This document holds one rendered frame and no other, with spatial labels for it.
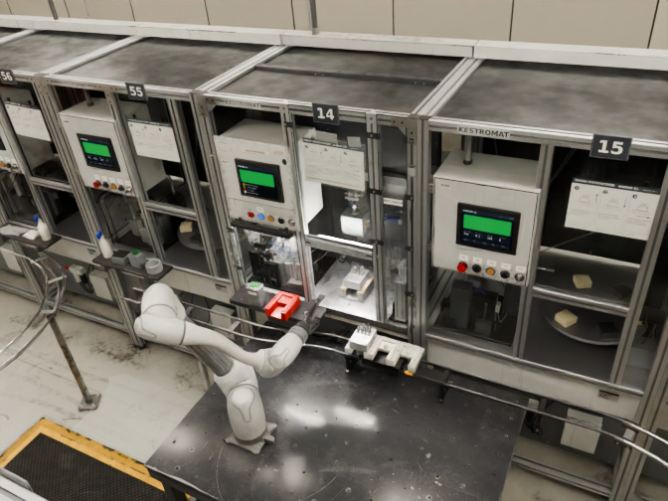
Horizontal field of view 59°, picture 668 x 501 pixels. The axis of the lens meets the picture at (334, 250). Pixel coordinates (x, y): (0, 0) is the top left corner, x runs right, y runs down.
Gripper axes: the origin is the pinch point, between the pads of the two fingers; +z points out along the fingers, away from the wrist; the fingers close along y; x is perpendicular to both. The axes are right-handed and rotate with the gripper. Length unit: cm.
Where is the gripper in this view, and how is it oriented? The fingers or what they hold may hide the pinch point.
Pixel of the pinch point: (320, 305)
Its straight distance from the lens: 282.7
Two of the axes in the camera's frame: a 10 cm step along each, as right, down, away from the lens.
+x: -8.9, -2.0, 4.1
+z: 4.5, -5.4, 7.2
